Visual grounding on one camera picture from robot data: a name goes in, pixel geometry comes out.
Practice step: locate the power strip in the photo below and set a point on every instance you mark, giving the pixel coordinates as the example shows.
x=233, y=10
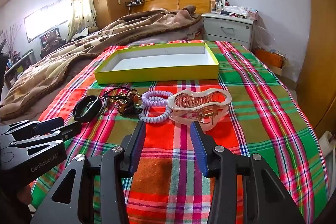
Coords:
x=135, y=1

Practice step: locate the clear glass cup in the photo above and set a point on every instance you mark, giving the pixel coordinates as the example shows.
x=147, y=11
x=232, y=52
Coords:
x=215, y=6

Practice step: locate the clutter of small packets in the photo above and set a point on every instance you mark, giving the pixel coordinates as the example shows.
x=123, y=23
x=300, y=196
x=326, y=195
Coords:
x=240, y=11

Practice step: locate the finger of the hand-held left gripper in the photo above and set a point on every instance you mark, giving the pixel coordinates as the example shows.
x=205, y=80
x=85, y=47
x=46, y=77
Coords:
x=71, y=129
x=51, y=124

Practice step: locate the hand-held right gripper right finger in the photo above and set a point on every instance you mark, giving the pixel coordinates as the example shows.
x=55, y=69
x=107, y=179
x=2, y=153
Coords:
x=197, y=148

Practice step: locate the brown patterned blanket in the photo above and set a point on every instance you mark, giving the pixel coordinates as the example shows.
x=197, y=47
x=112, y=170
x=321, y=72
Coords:
x=78, y=53

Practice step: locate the grey nightstand with drawers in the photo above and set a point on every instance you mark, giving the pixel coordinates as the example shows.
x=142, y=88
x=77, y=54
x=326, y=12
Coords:
x=228, y=29

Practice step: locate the dried branches bundle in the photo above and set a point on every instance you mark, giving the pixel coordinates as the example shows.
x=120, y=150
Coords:
x=10, y=40

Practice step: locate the wide wooden closet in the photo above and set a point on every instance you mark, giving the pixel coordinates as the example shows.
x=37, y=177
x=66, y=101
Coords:
x=320, y=56

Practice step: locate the orange cardboard box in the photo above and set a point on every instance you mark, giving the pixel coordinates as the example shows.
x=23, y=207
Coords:
x=270, y=58

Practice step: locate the yellow-green cardboard box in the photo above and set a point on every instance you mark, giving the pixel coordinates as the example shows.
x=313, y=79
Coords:
x=157, y=61

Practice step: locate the dotted curtain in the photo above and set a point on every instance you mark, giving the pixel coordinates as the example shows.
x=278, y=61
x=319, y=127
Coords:
x=81, y=3

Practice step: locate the wooden bed headboard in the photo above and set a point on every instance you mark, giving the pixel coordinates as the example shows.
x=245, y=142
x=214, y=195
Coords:
x=168, y=1

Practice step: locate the colourful plaid bedsheet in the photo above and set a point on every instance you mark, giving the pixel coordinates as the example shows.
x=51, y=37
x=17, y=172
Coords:
x=262, y=108

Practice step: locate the pearl claw hair clip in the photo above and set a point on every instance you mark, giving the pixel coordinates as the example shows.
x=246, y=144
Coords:
x=199, y=106

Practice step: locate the black wristband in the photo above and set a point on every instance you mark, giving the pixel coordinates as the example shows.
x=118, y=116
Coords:
x=86, y=108

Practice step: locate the brown teddy bear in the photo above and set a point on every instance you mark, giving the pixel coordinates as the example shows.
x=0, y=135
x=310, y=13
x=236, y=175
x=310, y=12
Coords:
x=52, y=40

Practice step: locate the window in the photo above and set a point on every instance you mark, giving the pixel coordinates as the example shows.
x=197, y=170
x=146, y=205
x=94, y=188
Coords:
x=47, y=19

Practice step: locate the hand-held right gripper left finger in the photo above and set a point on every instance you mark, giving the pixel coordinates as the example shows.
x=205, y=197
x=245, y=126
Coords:
x=139, y=145

